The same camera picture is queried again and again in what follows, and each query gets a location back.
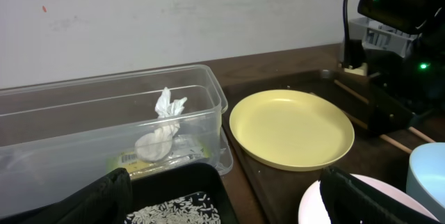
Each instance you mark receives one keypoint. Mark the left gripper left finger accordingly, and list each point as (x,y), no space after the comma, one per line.
(107,200)

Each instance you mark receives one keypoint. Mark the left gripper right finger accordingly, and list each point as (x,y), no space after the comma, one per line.
(348,199)

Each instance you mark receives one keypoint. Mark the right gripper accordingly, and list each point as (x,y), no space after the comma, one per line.
(403,92)

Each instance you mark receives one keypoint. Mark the white bowl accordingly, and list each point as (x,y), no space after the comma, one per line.
(312,209)

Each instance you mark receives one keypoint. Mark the wooden chopstick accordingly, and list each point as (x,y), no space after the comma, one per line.
(366,101)
(383,136)

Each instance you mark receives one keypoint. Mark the green snack wrapper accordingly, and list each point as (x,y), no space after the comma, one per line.
(185,149)

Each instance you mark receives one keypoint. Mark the white napkin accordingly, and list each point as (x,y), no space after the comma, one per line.
(155,146)

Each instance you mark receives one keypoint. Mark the blue bowl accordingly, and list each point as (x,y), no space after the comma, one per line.
(425,177)

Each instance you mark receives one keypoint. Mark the yellow plate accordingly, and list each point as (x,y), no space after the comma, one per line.
(291,130)

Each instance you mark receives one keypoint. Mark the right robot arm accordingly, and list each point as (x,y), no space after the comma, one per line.
(424,18)

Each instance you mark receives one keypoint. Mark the black waste tray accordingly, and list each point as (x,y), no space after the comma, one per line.
(183,181)

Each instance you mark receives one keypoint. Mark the grey dishwasher rack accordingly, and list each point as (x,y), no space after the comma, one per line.
(375,35)

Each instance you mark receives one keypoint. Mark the dark brown serving tray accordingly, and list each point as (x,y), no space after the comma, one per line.
(278,192)

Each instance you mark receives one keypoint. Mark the clear plastic bin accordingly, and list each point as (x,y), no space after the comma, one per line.
(57,137)

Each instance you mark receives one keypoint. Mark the rice and food scraps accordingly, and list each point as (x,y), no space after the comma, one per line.
(197,208)

